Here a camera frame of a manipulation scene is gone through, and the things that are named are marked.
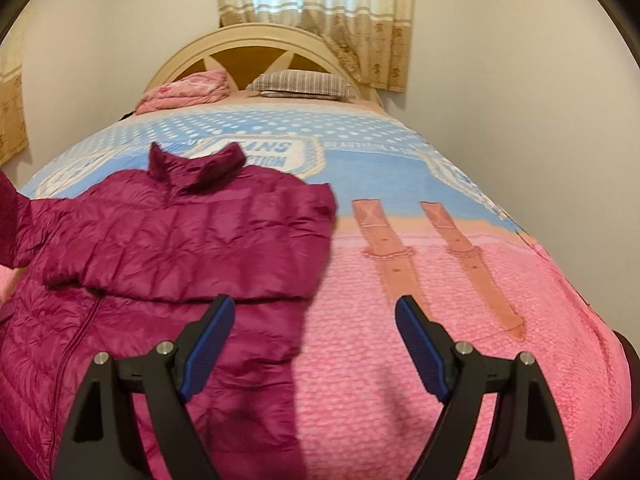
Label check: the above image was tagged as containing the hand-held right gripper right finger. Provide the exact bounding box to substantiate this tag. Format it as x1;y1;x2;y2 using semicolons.
394;295;580;480

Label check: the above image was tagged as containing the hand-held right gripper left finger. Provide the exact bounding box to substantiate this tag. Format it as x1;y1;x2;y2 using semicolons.
54;294;236;480

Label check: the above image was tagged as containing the magenta puffer jacket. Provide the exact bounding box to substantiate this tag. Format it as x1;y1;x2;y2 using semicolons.
0;141;337;480

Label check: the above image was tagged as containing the pink and blue printed blanket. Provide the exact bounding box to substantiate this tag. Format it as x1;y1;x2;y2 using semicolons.
0;95;632;480

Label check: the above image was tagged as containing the folded pink quilt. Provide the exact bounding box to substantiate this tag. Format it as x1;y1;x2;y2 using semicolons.
134;69;230;116

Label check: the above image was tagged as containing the striped pillow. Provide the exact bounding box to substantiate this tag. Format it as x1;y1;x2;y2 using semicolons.
245;70;361;100

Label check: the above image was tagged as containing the cream wooden headboard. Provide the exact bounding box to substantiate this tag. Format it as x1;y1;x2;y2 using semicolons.
143;23;383;107

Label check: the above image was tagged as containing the beige patterned curtain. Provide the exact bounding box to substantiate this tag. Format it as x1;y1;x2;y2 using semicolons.
0;30;29;165
216;0;416;93

